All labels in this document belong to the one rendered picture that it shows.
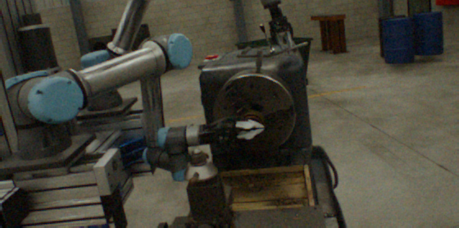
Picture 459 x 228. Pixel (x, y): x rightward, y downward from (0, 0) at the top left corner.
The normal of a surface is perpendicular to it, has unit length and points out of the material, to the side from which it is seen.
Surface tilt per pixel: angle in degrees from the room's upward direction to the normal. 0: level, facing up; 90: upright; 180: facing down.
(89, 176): 90
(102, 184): 90
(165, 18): 90
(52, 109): 91
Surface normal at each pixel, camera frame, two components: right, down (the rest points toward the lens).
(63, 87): 0.67, 0.09
